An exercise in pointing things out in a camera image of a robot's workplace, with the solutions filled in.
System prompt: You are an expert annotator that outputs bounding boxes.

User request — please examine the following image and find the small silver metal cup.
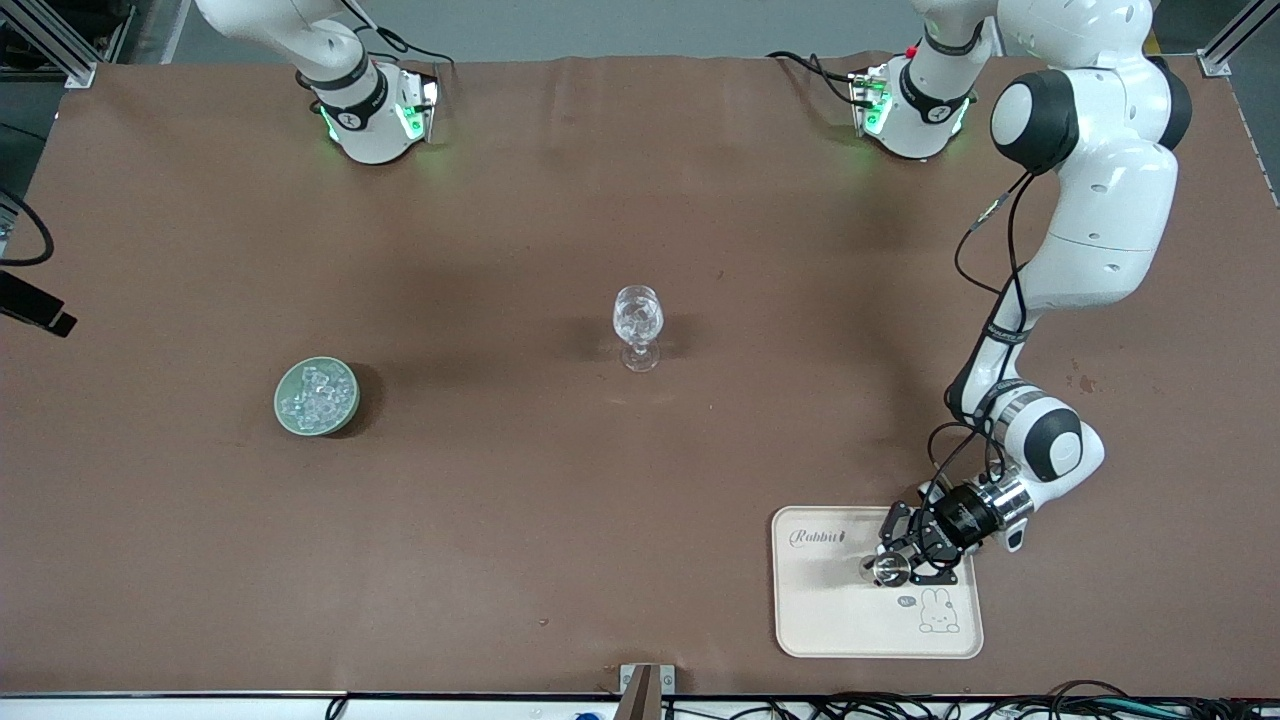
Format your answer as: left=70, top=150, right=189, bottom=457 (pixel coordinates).
left=862, top=548, right=913, bottom=589

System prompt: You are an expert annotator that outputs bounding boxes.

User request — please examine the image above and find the pile of clear ice cubes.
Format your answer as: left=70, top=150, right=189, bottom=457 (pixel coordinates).
left=280, top=366, right=357, bottom=429

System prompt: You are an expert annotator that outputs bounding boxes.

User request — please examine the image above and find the clear stemmed wine glass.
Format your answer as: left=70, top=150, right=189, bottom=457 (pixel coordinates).
left=612, top=285, right=666, bottom=374

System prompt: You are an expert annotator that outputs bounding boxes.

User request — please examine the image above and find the cream rabbit print tray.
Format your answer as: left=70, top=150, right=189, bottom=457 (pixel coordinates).
left=770, top=505, right=984, bottom=661

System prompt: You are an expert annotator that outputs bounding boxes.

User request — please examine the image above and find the mint green round bowl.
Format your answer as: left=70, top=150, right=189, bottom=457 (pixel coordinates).
left=273, top=357, right=361, bottom=439

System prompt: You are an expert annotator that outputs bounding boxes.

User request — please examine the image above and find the brown table mat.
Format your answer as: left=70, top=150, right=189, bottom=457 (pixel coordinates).
left=0, top=52, right=1280, bottom=698

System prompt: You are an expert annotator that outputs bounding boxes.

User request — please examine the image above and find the black right arm wrist cable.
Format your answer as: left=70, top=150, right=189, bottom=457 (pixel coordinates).
left=0, top=188, right=54, bottom=269

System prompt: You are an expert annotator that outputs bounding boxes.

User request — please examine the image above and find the black arm wrist cable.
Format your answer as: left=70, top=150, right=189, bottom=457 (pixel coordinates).
left=0, top=188, right=54, bottom=269
left=925, top=170, right=1036, bottom=511

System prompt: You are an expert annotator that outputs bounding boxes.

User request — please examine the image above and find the black looped cable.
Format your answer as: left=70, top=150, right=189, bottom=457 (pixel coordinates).
left=1045, top=680, right=1136, bottom=706

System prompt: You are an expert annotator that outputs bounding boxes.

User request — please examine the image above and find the green cable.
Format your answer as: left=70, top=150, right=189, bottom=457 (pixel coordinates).
left=1095, top=698, right=1201, bottom=720

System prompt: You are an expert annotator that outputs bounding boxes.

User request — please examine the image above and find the black left arm wrist cable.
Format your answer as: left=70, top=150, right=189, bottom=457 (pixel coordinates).
left=925, top=170, right=1036, bottom=511

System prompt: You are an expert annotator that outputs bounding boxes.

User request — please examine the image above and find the aluminium frame post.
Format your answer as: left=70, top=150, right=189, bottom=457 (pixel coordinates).
left=0, top=0, right=101, bottom=89
left=1200, top=0, right=1280, bottom=79

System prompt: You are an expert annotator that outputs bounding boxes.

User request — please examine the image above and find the grey bracket with wooden post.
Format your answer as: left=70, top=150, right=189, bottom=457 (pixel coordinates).
left=618, top=663, right=677, bottom=720

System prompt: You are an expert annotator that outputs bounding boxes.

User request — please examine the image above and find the black right arm base cable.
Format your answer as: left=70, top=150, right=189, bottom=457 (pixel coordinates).
left=345, top=0, right=456, bottom=69

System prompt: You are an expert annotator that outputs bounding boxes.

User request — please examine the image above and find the black arm base cable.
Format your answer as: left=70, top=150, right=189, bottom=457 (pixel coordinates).
left=765, top=50, right=863, bottom=109
left=345, top=0, right=456, bottom=69

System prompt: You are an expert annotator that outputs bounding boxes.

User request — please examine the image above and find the black left arm base cable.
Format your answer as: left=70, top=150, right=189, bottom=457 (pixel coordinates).
left=765, top=50, right=863, bottom=109

